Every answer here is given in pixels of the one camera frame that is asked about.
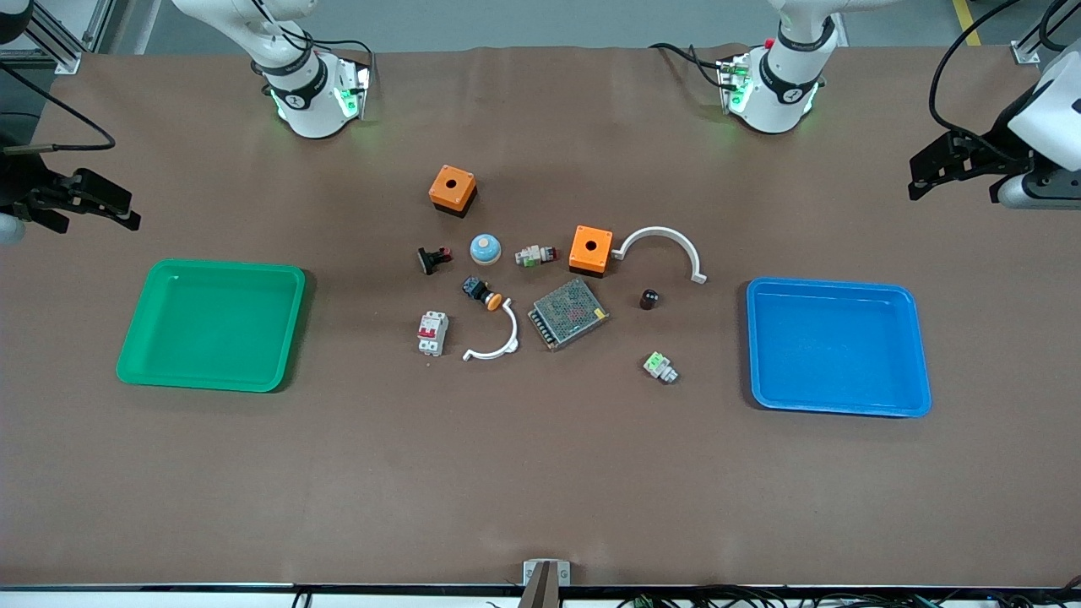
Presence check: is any white red circuit breaker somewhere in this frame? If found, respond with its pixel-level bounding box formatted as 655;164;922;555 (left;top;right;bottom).
416;310;450;357

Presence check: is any green plastic tray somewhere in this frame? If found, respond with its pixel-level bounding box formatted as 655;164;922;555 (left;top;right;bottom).
116;258;307;394

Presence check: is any blue plastic tray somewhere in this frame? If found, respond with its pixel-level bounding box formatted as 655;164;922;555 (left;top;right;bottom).
747;277;932;419

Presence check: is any orange button box black base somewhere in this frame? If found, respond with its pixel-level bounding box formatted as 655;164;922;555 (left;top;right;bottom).
428;164;479;220

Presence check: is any metal mesh power supply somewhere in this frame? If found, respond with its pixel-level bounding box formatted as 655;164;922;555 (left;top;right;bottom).
527;278;611;353

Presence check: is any black left arm wrist cable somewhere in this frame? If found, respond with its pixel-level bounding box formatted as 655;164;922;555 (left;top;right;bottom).
928;0;1027;166

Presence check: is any black arm wrist cable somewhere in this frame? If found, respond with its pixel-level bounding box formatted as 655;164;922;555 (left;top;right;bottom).
928;0;1027;166
0;62;117;154

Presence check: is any black right arm wrist cable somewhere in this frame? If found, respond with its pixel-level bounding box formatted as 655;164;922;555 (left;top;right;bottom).
0;62;117;154

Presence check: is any aluminium frame profile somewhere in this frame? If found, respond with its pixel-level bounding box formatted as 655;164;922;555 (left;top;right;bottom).
24;0;119;75
1012;0;1081;66

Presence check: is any black left arm base cable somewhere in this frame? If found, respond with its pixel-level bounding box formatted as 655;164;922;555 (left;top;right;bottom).
648;41;746;91

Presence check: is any black arm base cable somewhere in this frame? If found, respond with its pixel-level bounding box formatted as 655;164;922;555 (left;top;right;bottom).
648;41;746;91
247;0;378;87

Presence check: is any large white curved bracket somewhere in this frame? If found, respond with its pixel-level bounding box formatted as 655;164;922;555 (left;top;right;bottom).
611;225;709;285

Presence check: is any black right arm base cable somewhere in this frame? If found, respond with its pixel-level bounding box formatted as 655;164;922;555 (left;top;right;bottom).
247;0;378;87

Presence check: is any black switch orange mushroom button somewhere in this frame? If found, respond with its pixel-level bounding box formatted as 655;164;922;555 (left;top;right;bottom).
461;275;504;312

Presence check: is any small white curved bracket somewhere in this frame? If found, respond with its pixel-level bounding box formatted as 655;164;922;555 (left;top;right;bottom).
461;301;520;363

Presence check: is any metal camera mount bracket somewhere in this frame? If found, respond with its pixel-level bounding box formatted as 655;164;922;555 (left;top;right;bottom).
518;558;572;608

